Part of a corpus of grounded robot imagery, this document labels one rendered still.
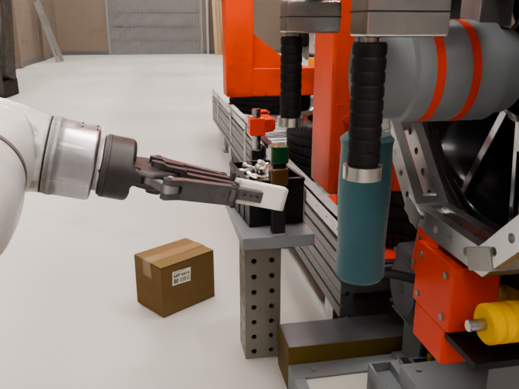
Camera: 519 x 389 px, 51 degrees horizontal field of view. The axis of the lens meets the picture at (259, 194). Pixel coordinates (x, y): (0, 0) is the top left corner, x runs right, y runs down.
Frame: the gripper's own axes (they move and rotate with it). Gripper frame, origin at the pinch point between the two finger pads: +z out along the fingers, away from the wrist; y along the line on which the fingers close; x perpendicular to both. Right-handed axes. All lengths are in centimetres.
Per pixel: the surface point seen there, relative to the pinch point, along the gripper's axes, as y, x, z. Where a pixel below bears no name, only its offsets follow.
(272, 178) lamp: 46.0, 6.9, 18.0
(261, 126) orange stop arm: 172, 9, 52
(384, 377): 30, 44, 51
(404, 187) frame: 18.2, -1.8, 32.5
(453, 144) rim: 21.2, -11.2, 41.7
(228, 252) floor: 142, 61, 43
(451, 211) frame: 8.7, -1.2, 36.2
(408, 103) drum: -0.5, -16.0, 16.7
